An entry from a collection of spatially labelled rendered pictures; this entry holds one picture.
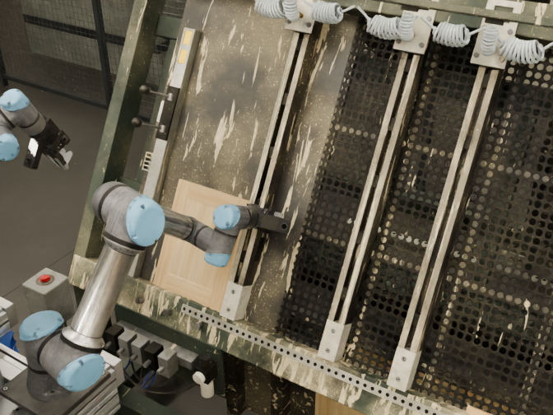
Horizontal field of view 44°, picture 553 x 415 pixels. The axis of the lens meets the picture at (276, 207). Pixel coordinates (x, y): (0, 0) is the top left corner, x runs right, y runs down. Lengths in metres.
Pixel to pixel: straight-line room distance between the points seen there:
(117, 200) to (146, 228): 0.11
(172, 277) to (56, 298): 0.43
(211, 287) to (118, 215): 0.80
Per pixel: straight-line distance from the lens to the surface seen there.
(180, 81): 2.61
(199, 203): 2.53
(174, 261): 2.59
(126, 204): 1.78
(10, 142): 2.16
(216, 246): 2.09
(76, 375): 1.88
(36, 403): 2.10
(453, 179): 2.12
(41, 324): 1.97
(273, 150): 2.33
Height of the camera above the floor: 2.52
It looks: 32 degrees down
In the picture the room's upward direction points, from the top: straight up
